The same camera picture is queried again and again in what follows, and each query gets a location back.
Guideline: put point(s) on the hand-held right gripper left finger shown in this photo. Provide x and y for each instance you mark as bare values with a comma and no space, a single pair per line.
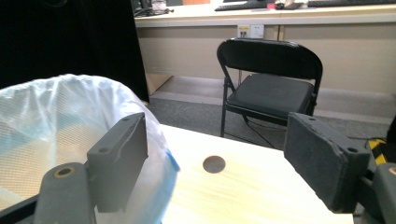
120,161

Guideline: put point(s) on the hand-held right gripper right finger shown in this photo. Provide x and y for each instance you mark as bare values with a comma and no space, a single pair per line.
323,161

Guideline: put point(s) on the black mesh waste basket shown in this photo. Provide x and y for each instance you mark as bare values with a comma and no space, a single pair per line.
56,109

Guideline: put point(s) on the yellow black striped strip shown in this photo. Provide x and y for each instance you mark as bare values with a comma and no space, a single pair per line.
377,152

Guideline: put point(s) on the black folding chair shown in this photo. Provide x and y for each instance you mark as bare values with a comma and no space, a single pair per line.
271,93

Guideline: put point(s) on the beige long desk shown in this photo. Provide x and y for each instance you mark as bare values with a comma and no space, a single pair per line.
351,56

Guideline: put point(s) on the black curtain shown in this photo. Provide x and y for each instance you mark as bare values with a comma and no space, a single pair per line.
68,37

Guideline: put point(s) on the black keyboard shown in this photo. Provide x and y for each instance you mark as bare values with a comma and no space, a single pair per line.
351,2
241,5

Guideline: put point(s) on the pink small item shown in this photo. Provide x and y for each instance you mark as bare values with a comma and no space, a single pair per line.
271,6

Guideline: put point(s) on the white wall socket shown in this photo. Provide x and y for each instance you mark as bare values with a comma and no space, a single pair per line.
250,31

